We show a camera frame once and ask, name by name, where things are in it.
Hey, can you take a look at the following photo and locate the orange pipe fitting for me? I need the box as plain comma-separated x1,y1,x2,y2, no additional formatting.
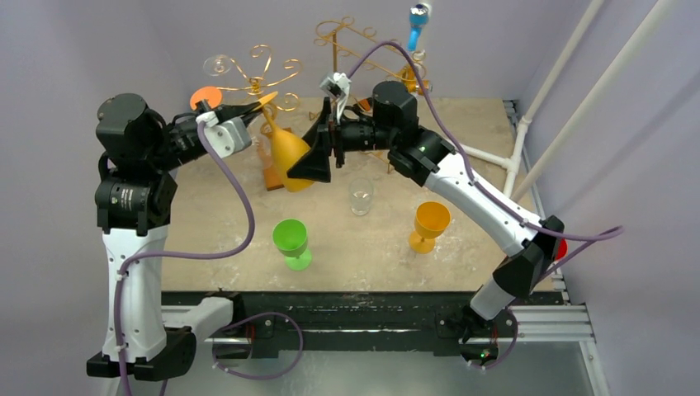
396,61,433,96

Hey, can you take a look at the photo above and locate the yellow goblet front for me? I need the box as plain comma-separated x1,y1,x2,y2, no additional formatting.
409,201,452,254

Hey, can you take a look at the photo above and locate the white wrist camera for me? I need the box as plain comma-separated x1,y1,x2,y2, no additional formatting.
196,111,253,158
319,72,351,124

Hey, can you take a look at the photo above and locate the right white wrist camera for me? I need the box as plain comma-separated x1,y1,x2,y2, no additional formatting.
319,72,351,124

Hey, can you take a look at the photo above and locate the yellow goblet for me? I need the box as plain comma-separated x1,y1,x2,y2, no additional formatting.
409,201,452,254
258,92,314,193

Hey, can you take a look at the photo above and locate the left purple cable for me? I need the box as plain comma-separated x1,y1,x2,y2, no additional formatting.
115,120,305,396

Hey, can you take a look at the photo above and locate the red plastic goblet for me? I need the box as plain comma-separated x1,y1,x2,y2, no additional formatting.
555,238,568,261

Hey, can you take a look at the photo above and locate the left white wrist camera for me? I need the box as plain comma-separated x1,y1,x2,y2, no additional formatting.
196,111,253,158

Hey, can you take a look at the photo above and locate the orange plastic goblet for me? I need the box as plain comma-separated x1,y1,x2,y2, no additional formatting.
189,86,223,110

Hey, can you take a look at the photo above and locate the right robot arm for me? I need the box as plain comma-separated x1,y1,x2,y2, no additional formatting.
286,81,564,336

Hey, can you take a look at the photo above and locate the clear glass front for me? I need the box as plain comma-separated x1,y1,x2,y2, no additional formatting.
254,134,273,169

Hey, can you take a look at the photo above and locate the gold rectangular wire rack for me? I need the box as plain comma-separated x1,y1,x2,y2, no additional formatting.
314,16,426,102

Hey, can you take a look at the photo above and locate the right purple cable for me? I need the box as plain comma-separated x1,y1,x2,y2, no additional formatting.
347,40,625,371

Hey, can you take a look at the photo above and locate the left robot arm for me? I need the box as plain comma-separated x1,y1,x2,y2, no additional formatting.
86,93,272,382

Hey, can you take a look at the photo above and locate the gold scroll glass rack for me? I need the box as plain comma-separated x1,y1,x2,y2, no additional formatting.
218,44,303,191

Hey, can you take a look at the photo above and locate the small orange black object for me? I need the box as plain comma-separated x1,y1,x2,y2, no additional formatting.
354,97,373,113

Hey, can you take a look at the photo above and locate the tall clear flute glass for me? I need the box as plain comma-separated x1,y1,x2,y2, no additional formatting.
202,54,234,77

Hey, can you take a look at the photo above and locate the purple cable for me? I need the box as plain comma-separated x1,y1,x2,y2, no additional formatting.
115,120,305,396
347,40,625,371

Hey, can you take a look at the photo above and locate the green plastic goblet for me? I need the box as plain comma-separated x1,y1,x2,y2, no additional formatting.
272,219,313,271

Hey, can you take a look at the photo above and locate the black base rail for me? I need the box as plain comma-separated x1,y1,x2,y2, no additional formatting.
113,290,596,359

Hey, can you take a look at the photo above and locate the white pvc pipe frame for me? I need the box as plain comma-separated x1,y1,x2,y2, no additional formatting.
422,1,699,212

